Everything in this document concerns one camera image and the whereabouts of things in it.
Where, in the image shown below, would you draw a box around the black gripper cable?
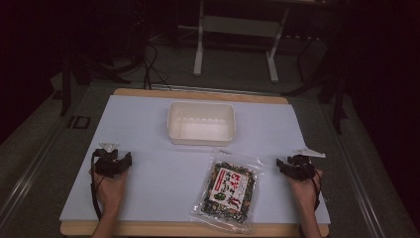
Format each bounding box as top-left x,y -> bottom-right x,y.
90,154 -> 104,222
312,168 -> 324,212

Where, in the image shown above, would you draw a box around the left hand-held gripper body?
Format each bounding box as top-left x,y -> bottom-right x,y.
92,142 -> 124,179

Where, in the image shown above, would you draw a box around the metal floor rail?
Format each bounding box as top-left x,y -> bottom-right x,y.
321,105 -> 388,238
0,125 -> 68,229

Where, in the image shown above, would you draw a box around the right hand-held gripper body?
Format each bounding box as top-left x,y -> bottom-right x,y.
284,147 -> 327,181

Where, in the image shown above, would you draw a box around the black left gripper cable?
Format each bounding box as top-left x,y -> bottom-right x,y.
90,154 -> 104,222

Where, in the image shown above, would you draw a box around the clear snack packet red label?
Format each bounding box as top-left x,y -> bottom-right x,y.
190,150 -> 265,235

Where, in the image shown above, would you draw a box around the person's right hand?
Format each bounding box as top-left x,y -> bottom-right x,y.
286,168 -> 323,212

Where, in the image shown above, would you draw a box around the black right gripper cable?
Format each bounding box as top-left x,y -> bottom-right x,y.
312,168 -> 324,212

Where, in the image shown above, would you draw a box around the black metal stand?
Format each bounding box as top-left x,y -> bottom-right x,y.
282,62 -> 350,135
58,49 -> 133,117

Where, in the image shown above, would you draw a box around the white metal desk frame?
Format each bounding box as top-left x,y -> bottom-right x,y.
192,0 -> 292,84

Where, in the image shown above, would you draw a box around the black floor cables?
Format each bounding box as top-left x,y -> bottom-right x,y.
141,41 -> 173,91

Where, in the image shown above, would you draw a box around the person's left hand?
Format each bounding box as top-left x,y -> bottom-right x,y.
89,168 -> 130,214

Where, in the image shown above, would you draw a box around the white table mat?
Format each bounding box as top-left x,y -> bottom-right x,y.
58,94 -> 332,226

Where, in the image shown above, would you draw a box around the black floor bracket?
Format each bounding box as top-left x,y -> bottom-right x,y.
66,114 -> 92,130

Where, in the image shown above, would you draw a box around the white plastic container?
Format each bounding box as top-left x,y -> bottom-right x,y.
165,100 -> 237,147

